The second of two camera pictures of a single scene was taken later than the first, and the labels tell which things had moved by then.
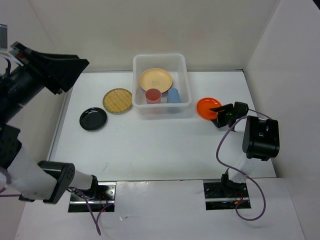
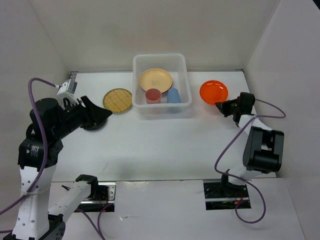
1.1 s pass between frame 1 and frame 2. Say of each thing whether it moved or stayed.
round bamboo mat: stayed
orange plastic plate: moved
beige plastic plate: stayed
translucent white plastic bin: stayed
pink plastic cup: stayed
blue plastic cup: stayed
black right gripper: moved
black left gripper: moved
